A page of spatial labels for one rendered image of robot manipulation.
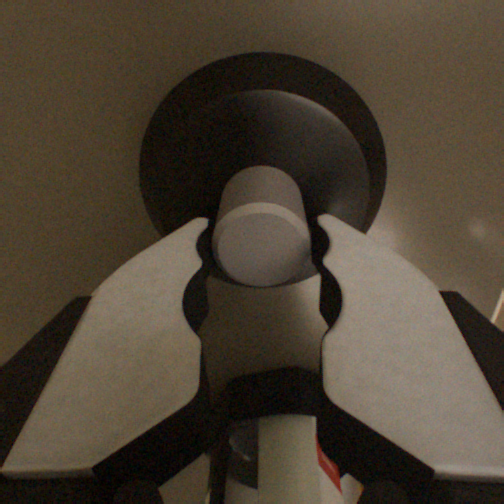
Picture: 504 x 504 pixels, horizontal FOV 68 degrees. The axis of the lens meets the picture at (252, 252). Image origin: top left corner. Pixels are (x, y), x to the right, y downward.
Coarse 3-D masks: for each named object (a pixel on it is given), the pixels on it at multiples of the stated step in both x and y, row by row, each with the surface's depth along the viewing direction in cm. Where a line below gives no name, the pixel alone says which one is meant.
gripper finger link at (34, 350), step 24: (72, 312) 8; (48, 336) 7; (24, 360) 7; (48, 360) 7; (0, 384) 6; (24, 384) 6; (0, 408) 6; (24, 408) 6; (0, 432) 6; (0, 456) 5; (0, 480) 5; (24, 480) 5; (48, 480) 5; (72, 480) 5
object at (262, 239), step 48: (192, 96) 12; (240, 96) 11; (288, 96) 11; (336, 96) 12; (144, 144) 13; (192, 144) 12; (240, 144) 12; (288, 144) 12; (336, 144) 12; (144, 192) 14; (192, 192) 13; (240, 192) 11; (288, 192) 11; (336, 192) 13; (240, 240) 10; (288, 240) 10
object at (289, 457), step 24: (240, 432) 20; (264, 432) 20; (288, 432) 19; (312, 432) 20; (240, 456) 19; (264, 456) 19; (288, 456) 18; (312, 456) 18; (240, 480) 18; (264, 480) 18; (288, 480) 17; (312, 480) 17; (336, 480) 18
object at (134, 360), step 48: (192, 240) 10; (144, 288) 8; (192, 288) 9; (96, 336) 7; (144, 336) 7; (192, 336) 7; (48, 384) 6; (96, 384) 6; (144, 384) 6; (192, 384) 6; (48, 432) 6; (96, 432) 5; (144, 432) 5; (192, 432) 6; (96, 480) 5
